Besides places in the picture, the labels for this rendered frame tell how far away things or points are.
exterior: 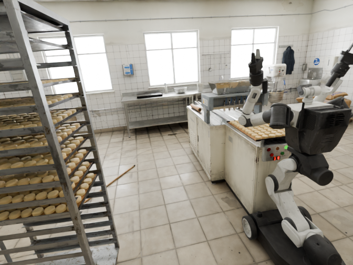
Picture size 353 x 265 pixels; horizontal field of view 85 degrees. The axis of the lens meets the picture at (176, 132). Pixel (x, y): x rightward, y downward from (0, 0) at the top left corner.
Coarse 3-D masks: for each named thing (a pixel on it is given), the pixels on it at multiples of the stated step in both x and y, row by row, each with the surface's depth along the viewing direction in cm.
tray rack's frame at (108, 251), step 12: (0, 0) 66; (24, 0) 71; (36, 12) 81; (48, 12) 87; (60, 24) 103; (60, 252) 159; (72, 252) 158; (96, 252) 157; (108, 252) 156; (36, 264) 150; (48, 264) 150; (60, 264) 149; (72, 264) 148; (96, 264) 147; (108, 264) 146
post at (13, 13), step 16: (16, 0) 66; (16, 16) 66; (16, 32) 67; (32, 64) 71; (32, 80) 73; (48, 112) 79; (48, 128) 79; (48, 144) 81; (64, 176) 86; (64, 192) 89; (80, 224) 97; (80, 240) 99
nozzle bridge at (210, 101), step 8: (208, 96) 219; (216, 96) 216; (224, 96) 217; (232, 96) 218; (240, 96) 229; (264, 96) 225; (208, 104) 221; (216, 104) 227; (232, 104) 231; (240, 104) 229; (256, 104) 230; (264, 104) 228; (208, 112) 231; (256, 112) 247; (208, 120) 234
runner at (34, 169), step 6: (12, 168) 86; (18, 168) 86; (24, 168) 86; (30, 168) 87; (36, 168) 87; (42, 168) 87; (48, 168) 88; (54, 168) 88; (66, 168) 89; (0, 174) 86; (6, 174) 86; (12, 174) 87
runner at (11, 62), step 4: (0, 60) 72; (4, 60) 72; (8, 60) 72; (12, 60) 72; (16, 60) 73; (20, 60) 73; (0, 64) 72; (4, 64) 73; (8, 64) 73; (12, 64) 73; (16, 64) 73; (20, 64) 73; (36, 64) 74
